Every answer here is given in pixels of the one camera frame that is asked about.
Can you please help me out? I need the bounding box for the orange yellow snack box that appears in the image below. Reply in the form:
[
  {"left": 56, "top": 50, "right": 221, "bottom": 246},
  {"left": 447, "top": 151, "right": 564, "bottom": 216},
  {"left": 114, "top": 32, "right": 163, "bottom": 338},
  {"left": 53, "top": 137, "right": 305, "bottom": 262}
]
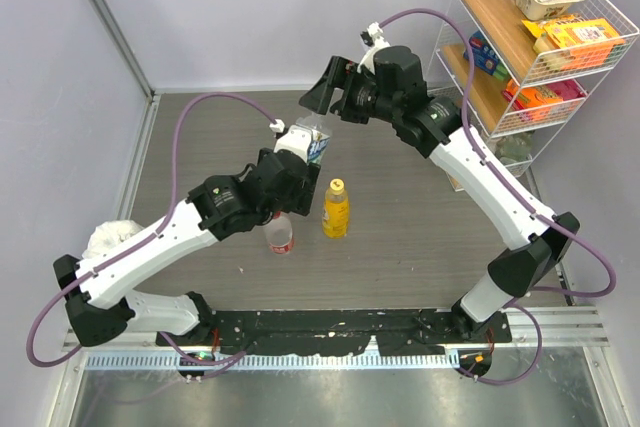
[{"left": 522, "top": 14, "right": 627, "bottom": 72}]

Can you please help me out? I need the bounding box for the white wire shelf rack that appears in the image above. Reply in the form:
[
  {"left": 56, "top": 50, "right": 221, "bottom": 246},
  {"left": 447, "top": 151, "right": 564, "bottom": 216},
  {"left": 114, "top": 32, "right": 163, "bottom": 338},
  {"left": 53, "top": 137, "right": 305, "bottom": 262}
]
[{"left": 428, "top": 0, "right": 639, "bottom": 177}]

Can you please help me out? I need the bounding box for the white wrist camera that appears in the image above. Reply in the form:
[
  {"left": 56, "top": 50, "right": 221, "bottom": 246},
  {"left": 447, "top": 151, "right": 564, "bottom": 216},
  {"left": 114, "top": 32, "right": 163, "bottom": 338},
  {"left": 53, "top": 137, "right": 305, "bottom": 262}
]
[
  {"left": 269, "top": 119, "right": 313, "bottom": 163},
  {"left": 357, "top": 22, "right": 391, "bottom": 73}
]

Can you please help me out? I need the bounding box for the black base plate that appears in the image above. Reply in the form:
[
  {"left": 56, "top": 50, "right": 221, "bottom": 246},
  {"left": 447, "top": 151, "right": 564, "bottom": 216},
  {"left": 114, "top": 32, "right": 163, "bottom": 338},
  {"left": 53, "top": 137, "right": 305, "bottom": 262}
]
[{"left": 168, "top": 308, "right": 512, "bottom": 357}]

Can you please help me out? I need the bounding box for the orange red snack pack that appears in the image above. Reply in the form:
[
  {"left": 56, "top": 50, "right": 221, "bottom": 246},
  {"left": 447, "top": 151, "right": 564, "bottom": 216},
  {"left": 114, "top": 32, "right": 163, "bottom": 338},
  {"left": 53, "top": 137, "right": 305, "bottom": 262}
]
[{"left": 502, "top": 79, "right": 586, "bottom": 122}]

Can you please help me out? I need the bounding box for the red cap clear bottle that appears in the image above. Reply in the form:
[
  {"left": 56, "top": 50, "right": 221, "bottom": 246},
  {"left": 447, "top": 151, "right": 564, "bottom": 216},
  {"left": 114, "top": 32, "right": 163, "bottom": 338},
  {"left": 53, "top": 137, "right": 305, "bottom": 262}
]
[{"left": 263, "top": 212, "right": 294, "bottom": 255}]

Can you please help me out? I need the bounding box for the white slotted cable duct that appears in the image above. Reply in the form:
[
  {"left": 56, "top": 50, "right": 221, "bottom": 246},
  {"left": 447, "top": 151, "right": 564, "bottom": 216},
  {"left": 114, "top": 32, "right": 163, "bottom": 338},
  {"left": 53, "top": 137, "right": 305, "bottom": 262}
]
[{"left": 85, "top": 350, "right": 460, "bottom": 372}]

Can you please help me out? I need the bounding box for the blue snack box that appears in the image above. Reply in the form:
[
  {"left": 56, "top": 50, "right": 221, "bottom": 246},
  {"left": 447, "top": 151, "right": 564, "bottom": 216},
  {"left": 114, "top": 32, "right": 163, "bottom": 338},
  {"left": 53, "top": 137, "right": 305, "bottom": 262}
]
[{"left": 469, "top": 31, "right": 510, "bottom": 81}]

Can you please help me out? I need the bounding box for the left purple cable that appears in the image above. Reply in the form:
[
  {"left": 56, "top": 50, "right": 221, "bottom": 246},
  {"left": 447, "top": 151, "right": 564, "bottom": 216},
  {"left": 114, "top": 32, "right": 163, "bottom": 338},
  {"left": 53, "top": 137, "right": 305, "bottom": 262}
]
[{"left": 26, "top": 91, "right": 274, "bottom": 368}]

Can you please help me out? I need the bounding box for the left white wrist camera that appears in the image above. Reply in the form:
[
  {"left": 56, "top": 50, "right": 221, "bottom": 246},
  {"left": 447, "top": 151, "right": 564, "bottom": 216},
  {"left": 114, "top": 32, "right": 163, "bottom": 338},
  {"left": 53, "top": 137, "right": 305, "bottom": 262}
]
[{"left": 269, "top": 119, "right": 313, "bottom": 163}]

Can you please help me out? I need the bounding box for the clear Pocari water bottle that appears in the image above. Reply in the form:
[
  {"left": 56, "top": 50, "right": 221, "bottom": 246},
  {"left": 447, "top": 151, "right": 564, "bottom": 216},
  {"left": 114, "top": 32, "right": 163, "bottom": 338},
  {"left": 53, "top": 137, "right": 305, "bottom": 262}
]
[{"left": 296, "top": 113, "right": 332, "bottom": 165}]

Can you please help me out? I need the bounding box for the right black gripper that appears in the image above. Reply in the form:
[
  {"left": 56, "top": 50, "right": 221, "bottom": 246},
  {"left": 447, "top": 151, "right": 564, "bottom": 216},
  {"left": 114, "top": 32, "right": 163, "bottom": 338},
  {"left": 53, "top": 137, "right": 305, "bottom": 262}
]
[{"left": 299, "top": 56, "right": 400, "bottom": 125}]

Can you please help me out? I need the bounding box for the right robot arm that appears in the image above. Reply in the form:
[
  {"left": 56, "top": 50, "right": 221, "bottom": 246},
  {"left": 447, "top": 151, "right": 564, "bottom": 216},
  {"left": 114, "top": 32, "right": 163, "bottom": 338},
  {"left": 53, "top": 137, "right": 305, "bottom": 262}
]
[{"left": 299, "top": 46, "right": 580, "bottom": 342}]

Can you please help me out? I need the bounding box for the white crumpled cloth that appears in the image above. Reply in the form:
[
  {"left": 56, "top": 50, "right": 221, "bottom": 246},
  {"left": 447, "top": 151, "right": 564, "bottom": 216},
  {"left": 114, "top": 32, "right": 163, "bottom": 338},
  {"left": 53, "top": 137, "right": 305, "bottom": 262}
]
[{"left": 82, "top": 220, "right": 143, "bottom": 259}]

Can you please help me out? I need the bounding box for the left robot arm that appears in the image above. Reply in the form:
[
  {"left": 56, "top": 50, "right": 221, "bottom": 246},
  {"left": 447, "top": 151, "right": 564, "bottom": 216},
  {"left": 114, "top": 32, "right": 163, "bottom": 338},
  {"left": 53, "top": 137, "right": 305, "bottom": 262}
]
[{"left": 54, "top": 148, "right": 321, "bottom": 347}]

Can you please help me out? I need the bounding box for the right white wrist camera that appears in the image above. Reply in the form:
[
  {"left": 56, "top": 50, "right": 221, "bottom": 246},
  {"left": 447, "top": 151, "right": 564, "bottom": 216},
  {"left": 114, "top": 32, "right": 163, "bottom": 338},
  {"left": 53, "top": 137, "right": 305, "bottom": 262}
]
[{"left": 357, "top": 22, "right": 391, "bottom": 73}]

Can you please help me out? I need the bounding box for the clear glass jar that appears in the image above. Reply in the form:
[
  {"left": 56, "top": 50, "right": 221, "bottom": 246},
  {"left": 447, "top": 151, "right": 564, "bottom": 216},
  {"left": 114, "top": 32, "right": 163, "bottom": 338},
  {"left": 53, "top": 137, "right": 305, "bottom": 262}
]
[{"left": 494, "top": 131, "right": 533, "bottom": 177}]

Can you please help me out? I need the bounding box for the yellow juice bottle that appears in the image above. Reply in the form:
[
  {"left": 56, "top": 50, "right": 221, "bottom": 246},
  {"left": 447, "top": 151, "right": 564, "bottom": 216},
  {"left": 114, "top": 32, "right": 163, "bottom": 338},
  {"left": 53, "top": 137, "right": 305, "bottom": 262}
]
[{"left": 322, "top": 178, "right": 350, "bottom": 239}]

